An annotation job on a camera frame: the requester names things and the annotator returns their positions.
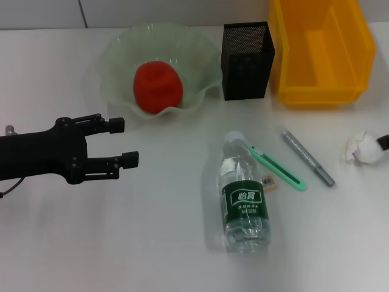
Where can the grey marker pen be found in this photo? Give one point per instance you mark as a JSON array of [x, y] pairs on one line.
[[307, 158]]

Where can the mint green utility knife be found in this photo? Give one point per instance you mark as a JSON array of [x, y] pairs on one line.
[[282, 171]]

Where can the black mesh pen holder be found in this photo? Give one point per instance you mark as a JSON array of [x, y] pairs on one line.
[[246, 76]]

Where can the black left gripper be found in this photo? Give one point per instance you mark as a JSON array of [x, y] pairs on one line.
[[45, 155]]

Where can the white paper ball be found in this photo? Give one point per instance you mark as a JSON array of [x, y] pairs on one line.
[[363, 147]]

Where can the red-orange round fruit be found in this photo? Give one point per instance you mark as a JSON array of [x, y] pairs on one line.
[[158, 86]]

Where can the yellow plastic storage bin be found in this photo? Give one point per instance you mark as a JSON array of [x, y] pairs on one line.
[[322, 54]]

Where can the green label water bottle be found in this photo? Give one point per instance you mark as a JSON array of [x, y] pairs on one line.
[[246, 200]]

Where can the beige eraser with barcode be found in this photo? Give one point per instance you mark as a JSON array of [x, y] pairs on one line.
[[270, 182]]

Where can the pale green wavy glass plate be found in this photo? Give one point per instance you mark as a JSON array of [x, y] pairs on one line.
[[121, 61]]

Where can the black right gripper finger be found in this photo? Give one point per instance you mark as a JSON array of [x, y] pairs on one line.
[[384, 143]]

